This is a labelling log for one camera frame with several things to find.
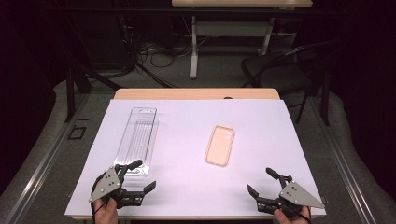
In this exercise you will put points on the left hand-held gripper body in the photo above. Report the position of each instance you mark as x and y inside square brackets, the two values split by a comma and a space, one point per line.
[107, 183]

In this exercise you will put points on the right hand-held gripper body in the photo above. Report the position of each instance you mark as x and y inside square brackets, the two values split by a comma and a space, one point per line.
[295, 194]

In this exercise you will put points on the clear plastic packaging tray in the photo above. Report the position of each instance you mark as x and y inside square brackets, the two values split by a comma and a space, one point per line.
[137, 140]

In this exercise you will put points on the beige phone case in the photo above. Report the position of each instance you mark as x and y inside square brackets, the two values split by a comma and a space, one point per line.
[219, 146]

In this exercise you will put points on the person's right hand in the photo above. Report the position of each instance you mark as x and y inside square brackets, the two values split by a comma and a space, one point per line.
[285, 218]

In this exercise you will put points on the person's left hand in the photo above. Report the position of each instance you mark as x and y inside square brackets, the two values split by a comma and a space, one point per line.
[106, 213]

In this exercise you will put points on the white table mat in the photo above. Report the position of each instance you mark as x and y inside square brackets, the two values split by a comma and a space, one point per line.
[186, 186]

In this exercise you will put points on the black metal stand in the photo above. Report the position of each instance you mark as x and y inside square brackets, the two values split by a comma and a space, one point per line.
[71, 90]

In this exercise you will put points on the black folding chair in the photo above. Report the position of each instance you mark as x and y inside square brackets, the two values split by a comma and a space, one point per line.
[274, 67]

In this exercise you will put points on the wooden desk with white legs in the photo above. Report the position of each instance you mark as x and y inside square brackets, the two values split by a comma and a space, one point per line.
[236, 3]

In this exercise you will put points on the metal floor rail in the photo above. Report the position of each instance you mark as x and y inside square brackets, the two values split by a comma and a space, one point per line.
[345, 161]
[40, 165]

